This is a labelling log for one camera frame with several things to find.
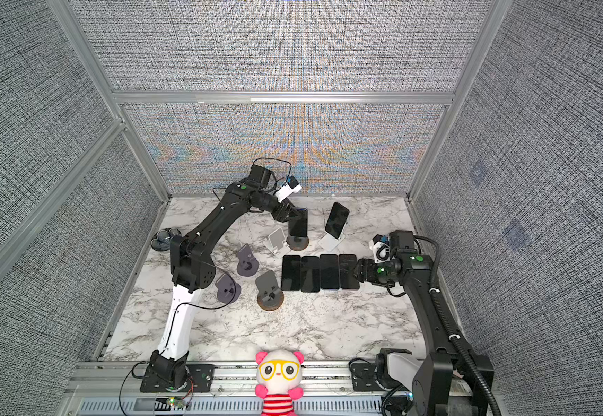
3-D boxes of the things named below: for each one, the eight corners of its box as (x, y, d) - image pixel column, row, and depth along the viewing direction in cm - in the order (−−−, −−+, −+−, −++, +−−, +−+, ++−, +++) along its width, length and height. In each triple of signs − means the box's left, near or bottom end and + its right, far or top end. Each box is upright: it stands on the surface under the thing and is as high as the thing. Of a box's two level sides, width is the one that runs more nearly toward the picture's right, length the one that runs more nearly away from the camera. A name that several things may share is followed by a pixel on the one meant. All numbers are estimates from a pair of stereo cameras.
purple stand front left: (218, 303, 90) (212, 295, 84) (222, 281, 95) (217, 272, 90) (239, 303, 90) (235, 295, 84) (242, 281, 95) (239, 272, 90)
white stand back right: (319, 244, 105) (319, 239, 103) (332, 232, 109) (333, 227, 107) (330, 252, 103) (330, 248, 100) (343, 239, 107) (344, 235, 104)
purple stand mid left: (238, 276, 96) (234, 267, 91) (242, 253, 103) (239, 243, 97) (257, 276, 96) (254, 267, 91) (260, 253, 103) (257, 243, 97)
